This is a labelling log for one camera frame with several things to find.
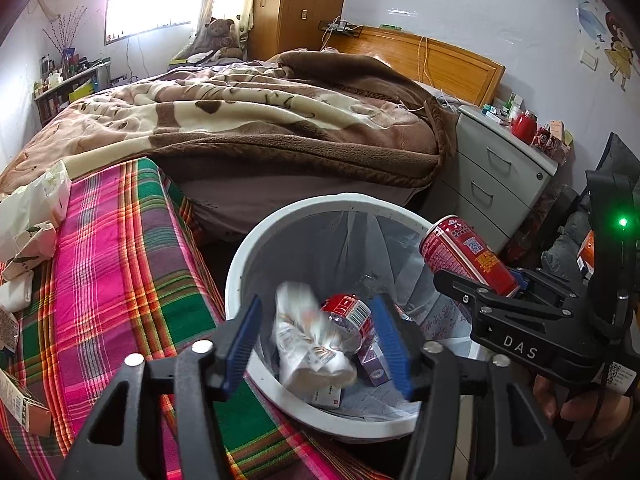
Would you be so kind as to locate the green white small box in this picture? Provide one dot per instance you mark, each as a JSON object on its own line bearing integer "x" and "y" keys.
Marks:
{"x": 512, "y": 102}

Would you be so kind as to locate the pink green plaid cloth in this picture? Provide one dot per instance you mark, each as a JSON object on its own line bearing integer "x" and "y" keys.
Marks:
{"x": 125, "y": 270}

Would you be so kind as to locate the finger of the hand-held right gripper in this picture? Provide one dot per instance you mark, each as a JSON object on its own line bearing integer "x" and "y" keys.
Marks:
{"x": 450, "y": 280}
{"x": 550, "y": 282}

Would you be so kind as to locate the leaf printed paper bag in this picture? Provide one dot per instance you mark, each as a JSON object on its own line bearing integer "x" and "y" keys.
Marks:
{"x": 30, "y": 247}

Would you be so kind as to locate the bright window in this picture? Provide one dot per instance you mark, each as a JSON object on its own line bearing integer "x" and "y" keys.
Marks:
{"x": 150, "y": 12}

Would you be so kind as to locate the wooden bed headboard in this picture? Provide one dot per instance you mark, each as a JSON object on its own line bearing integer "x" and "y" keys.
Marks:
{"x": 450, "y": 65}

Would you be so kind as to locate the person's right hand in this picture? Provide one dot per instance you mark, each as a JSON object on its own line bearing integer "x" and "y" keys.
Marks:
{"x": 570, "y": 405}

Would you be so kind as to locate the red printed packet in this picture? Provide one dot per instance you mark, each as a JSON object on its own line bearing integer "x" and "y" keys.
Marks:
{"x": 547, "y": 141}

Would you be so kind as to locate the cluttered shelf with bottles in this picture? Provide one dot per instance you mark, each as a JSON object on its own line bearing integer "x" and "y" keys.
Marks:
{"x": 65, "y": 90}

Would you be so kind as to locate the orange white box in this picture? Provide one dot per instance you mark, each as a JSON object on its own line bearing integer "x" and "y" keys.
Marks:
{"x": 585, "y": 255}

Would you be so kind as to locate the crumpled white plastic bag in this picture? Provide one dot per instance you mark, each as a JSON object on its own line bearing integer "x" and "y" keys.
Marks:
{"x": 305, "y": 345}

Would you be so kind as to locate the brown printed small box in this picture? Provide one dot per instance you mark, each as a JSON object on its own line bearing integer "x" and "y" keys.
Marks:
{"x": 7, "y": 327}

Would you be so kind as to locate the white wall switch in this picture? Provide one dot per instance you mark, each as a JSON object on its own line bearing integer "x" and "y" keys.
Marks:
{"x": 590, "y": 58}

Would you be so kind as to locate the brown beige printed blanket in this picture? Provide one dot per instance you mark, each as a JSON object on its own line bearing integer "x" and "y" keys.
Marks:
{"x": 250, "y": 110}

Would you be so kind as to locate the blue dolphin wall sticker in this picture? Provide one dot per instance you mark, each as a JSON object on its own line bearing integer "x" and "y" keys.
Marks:
{"x": 590, "y": 17}

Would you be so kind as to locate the brown teddy bear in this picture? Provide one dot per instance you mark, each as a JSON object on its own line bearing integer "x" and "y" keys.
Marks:
{"x": 220, "y": 35}

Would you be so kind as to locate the mauve bed sheet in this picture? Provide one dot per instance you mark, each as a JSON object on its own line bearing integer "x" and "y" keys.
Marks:
{"x": 300, "y": 190}

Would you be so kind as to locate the white round waste bin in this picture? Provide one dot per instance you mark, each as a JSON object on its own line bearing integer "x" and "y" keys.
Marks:
{"x": 235, "y": 280}

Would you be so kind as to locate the red drink can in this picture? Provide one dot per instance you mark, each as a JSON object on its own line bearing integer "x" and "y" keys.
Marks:
{"x": 465, "y": 255}

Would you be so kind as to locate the white small carton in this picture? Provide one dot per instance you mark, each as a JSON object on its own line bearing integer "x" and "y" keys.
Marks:
{"x": 327, "y": 395}

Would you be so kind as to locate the white purple medicine box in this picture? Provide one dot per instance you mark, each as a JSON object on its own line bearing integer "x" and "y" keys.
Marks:
{"x": 375, "y": 365}

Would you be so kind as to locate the cartoon girl wall sticker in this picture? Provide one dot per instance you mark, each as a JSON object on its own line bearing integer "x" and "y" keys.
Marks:
{"x": 620, "y": 55}

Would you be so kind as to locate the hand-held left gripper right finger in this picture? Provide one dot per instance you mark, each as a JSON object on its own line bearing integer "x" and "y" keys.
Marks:
{"x": 392, "y": 350}

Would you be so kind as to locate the beige long carton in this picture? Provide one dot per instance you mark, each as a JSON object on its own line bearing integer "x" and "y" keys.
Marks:
{"x": 25, "y": 400}

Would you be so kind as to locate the crushed bottle with red label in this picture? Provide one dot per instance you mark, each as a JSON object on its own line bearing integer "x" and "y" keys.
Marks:
{"x": 350, "y": 315}

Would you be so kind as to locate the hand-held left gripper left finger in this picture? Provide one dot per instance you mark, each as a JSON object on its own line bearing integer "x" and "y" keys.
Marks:
{"x": 242, "y": 345}

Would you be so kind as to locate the red jar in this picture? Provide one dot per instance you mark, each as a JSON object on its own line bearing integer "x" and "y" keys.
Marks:
{"x": 524, "y": 126}

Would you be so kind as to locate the grey cloth bag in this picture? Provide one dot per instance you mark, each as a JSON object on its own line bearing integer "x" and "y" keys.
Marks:
{"x": 565, "y": 250}

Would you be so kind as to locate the wooden wardrobe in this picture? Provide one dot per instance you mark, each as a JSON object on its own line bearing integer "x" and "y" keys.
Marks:
{"x": 295, "y": 0}

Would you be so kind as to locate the grey drawer nightstand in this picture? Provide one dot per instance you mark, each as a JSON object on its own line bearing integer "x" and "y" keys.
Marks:
{"x": 500, "y": 185}

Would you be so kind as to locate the clear plastic bin liner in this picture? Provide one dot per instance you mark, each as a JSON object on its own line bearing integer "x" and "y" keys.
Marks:
{"x": 400, "y": 245}

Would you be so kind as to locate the dry branch bouquet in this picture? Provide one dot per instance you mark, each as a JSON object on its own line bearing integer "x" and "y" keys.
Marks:
{"x": 67, "y": 30}

